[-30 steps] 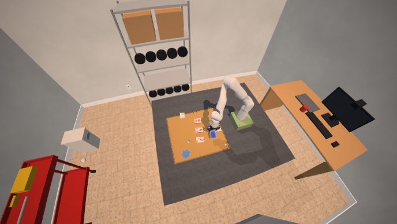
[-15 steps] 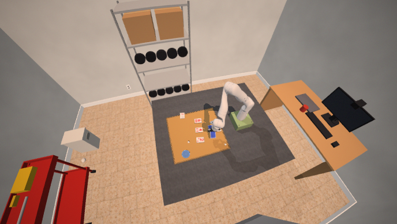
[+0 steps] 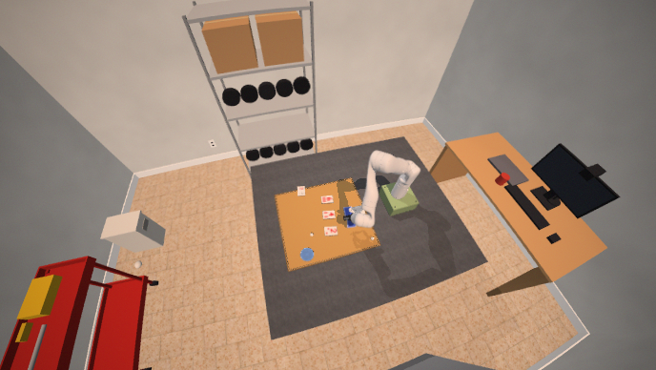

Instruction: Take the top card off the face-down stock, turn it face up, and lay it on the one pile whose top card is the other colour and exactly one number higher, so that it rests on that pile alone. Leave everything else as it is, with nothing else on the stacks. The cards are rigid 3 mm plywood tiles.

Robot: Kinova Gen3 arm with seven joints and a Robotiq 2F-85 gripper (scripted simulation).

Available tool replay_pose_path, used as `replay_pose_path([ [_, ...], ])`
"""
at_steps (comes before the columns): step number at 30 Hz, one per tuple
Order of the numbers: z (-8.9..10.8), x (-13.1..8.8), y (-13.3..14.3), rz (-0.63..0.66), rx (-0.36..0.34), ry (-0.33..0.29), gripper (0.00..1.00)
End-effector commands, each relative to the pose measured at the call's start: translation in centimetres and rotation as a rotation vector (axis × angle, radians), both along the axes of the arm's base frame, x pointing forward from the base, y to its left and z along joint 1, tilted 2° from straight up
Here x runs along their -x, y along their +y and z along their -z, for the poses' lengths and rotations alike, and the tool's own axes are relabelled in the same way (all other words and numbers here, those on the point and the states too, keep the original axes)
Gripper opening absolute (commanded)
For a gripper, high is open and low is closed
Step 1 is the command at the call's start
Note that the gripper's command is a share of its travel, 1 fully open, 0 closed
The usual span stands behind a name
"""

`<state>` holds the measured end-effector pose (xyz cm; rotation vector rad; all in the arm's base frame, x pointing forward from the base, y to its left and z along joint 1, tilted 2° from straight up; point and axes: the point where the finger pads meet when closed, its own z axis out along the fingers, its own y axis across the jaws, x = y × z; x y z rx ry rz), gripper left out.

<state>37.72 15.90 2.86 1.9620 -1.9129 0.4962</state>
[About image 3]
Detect blue round disc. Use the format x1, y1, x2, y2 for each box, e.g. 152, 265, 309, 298
300, 248, 314, 261

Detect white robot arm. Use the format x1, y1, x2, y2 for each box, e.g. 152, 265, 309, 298
349, 151, 420, 228

